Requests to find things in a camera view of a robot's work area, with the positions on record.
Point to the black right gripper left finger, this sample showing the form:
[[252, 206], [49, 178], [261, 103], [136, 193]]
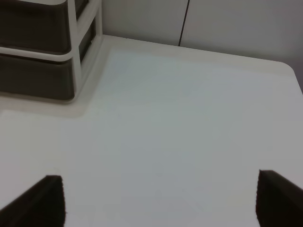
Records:
[[42, 205]]

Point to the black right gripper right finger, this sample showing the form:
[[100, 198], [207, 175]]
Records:
[[279, 202]]

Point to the dark brown upper drawer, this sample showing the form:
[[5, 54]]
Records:
[[40, 26]]

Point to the white drawer cabinet frame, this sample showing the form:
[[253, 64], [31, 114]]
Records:
[[48, 47]]

